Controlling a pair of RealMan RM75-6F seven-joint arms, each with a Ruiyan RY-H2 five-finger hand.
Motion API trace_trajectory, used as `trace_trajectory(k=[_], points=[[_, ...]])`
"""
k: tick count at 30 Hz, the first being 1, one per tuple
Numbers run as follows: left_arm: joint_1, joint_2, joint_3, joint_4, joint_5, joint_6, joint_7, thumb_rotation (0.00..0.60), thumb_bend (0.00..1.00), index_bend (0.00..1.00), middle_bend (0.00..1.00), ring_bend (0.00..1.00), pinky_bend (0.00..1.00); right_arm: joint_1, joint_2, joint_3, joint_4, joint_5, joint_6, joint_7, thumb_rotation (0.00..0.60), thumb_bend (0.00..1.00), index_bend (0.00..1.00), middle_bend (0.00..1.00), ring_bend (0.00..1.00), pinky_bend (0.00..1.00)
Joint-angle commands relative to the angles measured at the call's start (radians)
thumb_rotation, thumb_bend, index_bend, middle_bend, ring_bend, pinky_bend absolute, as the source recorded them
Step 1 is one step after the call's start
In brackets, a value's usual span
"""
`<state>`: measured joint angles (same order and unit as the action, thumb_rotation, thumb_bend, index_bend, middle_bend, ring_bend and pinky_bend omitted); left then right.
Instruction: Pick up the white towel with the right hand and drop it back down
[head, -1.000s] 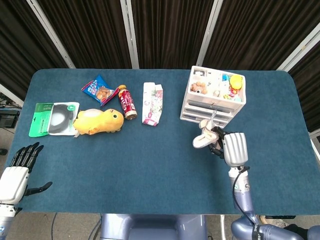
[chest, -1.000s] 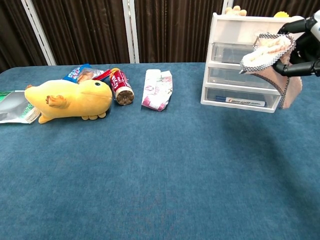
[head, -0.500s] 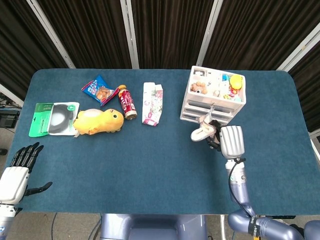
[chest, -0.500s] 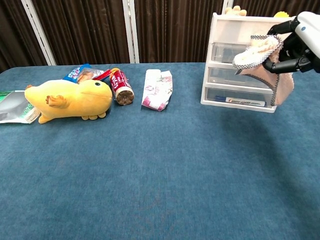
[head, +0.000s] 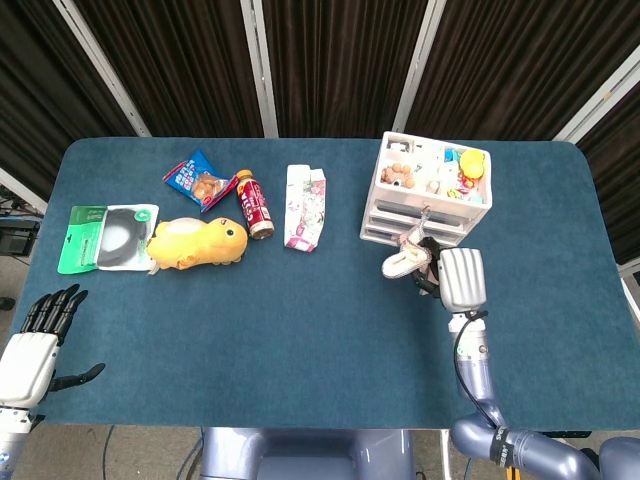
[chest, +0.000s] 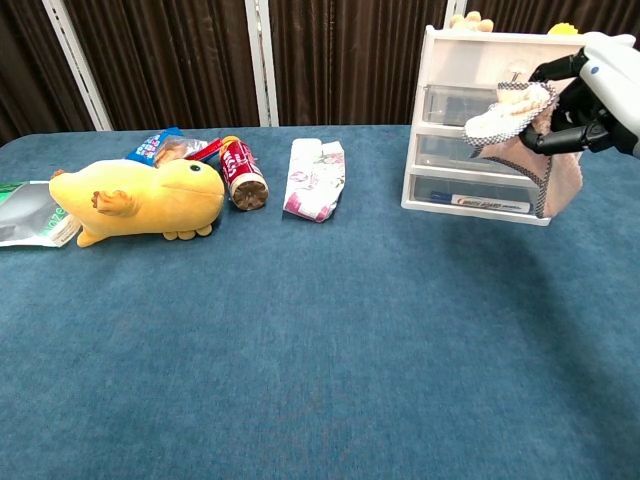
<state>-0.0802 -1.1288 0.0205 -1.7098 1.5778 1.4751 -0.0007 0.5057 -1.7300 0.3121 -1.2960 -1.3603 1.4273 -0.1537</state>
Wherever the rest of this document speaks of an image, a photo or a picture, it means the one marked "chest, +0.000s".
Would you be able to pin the blue whiteboard marker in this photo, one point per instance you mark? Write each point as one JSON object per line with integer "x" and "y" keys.
{"x": 487, "y": 202}

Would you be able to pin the green-white foil pouch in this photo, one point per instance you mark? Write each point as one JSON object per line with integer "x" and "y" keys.
{"x": 27, "y": 215}

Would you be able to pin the white orange cloth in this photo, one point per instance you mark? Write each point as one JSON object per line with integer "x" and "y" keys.
{"x": 525, "y": 130}

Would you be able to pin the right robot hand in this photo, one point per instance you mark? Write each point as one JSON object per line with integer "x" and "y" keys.
{"x": 600, "y": 85}

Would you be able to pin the white plastic drawer unit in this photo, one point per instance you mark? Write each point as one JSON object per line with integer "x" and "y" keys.
{"x": 450, "y": 75}

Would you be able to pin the yellow plush duck toy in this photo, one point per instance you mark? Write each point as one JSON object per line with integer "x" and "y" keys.
{"x": 150, "y": 195}

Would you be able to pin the yellow plastic toy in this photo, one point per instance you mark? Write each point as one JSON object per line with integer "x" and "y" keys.
{"x": 562, "y": 30}

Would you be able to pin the white screen frame post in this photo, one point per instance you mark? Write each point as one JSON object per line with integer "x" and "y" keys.
{"x": 75, "y": 60}
{"x": 262, "y": 60}
{"x": 454, "y": 12}

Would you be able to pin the blue snack bag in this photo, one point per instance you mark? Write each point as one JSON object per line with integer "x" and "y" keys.
{"x": 160, "y": 145}

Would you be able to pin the beige plush toy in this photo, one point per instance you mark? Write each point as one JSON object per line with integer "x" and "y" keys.
{"x": 470, "y": 21}

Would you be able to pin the floral pink-white tissue pack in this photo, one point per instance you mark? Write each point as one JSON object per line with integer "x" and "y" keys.
{"x": 315, "y": 180}

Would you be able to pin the red cylindrical snack can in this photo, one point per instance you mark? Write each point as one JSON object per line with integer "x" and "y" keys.
{"x": 242, "y": 172}

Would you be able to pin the dark brown curtain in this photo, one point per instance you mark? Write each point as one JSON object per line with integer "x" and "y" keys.
{"x": 170, "y": 60}

